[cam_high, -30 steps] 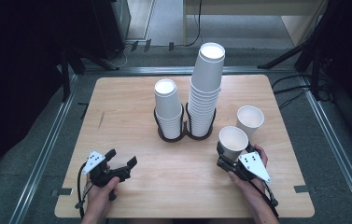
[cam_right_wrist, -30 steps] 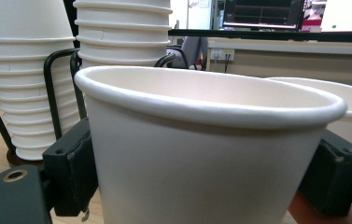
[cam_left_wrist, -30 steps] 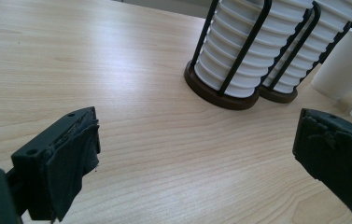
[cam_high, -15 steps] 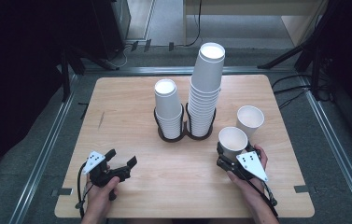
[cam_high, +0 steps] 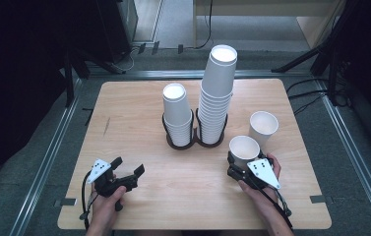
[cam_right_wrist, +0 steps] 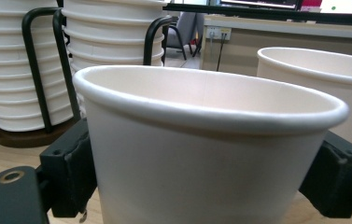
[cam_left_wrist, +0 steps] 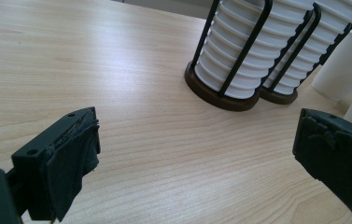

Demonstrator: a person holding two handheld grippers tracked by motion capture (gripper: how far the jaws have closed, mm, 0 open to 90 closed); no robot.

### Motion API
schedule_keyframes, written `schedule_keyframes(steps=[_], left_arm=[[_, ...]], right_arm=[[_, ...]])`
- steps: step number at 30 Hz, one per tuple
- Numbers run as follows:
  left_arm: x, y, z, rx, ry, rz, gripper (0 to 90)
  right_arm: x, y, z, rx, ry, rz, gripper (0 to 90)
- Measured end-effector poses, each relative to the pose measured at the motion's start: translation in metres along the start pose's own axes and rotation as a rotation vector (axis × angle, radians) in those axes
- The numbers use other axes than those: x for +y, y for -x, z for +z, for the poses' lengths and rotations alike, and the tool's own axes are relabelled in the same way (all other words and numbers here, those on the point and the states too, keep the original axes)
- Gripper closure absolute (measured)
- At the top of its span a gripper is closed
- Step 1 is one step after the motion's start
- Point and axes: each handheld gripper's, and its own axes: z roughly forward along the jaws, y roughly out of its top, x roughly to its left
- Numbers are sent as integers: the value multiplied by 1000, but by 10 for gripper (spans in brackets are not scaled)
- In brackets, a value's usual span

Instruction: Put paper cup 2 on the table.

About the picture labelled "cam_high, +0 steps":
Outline black double cup holder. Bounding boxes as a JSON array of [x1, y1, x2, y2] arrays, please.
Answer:
[[160, 108, 229, 151]]

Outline black hanging cable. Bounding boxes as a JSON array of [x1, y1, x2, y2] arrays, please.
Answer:
[[194, 0, 215, 51]]

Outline person's right hand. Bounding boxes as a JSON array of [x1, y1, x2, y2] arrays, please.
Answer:
[[237, 153, 282, 215]]

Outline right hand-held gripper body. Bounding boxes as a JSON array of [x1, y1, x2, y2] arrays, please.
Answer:
[[226, 158, 282, 191]]

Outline left hand-held gripper cable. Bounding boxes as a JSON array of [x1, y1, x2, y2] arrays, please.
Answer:
[[79, 170, 101, 231]]

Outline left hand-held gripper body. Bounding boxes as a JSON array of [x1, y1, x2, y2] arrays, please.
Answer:
[[86, 158, 140, 212]]

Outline right hand-held gripper cable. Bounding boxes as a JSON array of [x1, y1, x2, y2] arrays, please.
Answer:
[[254, 181, 294, 231]]

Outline grey tape strip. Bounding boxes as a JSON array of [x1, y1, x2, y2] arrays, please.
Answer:
[[53, 198, 79, 207], [309, 194, 329, 205]]

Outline person's left hand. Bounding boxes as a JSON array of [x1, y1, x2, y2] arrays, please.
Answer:
[[89, 181, 128, 231]]

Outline dark cabinet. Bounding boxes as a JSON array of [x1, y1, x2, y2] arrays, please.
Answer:
[[95, 0, 139, 64]]

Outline light wooden furniture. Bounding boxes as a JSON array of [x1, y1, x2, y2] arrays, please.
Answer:
[[192, 0, 348, 50]]

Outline black floor cables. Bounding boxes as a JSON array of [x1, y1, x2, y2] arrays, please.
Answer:
[[285, 77, 351, 116]]

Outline black stand legs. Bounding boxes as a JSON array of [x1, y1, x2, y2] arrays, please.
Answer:
[[271, 0, 353, 106], [62, 47, 128, 108]]

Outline white paper cup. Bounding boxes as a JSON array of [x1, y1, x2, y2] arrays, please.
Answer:
[[228, 135, 261, 170], [248, 110, 279, 151]]

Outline hand-held gripper cable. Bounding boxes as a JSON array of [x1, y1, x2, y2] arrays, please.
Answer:
[[254, 181, 294, 231], [79, 170, 101, 231]]

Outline aluminium frame rail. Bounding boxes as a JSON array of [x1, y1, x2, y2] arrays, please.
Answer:
[[8, 78, 84, 236], [315, 78, 371, 236], [88, 69, 315, 81]]

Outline tall stack of paper cups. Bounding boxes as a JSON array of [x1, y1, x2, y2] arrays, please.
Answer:
[[196, 44, 239, 147]]

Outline white floor cable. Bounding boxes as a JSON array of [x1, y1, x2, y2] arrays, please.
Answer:
[[120, 45, 142, 72]]

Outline short stack of paper cups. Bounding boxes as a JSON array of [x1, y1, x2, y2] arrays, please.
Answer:
[[161, 83, 194, 148]]

